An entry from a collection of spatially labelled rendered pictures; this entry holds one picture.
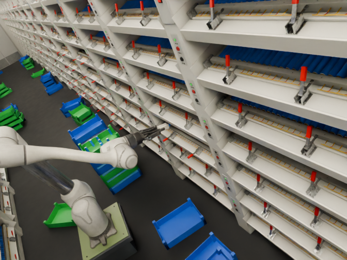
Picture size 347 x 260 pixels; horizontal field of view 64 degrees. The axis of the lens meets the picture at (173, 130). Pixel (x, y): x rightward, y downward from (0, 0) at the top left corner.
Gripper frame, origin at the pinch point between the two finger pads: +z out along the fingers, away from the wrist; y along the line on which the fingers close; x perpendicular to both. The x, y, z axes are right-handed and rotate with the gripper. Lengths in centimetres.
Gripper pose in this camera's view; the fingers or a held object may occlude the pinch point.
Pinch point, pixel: (162, 127)
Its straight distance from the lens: 174.0
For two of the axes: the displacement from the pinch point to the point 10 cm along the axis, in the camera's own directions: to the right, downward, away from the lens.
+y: -5.3, -3.3, 7.8
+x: 1.6, 8.7, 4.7
